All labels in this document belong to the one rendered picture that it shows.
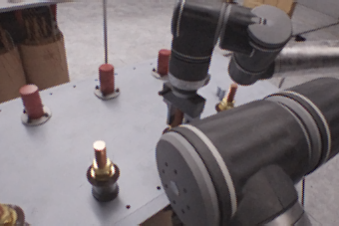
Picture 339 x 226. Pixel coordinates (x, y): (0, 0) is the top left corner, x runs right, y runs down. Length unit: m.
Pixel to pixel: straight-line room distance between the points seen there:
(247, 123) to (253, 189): 0.08
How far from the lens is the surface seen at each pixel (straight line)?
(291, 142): 0.33
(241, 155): 0.28
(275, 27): 0.55
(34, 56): 2.26
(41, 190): 0.81
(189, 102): 0.64
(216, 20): 0.53
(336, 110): 0.43
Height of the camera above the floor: 2.01
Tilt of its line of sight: 39 degrees down
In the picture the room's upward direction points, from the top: 9 degrees clockwise
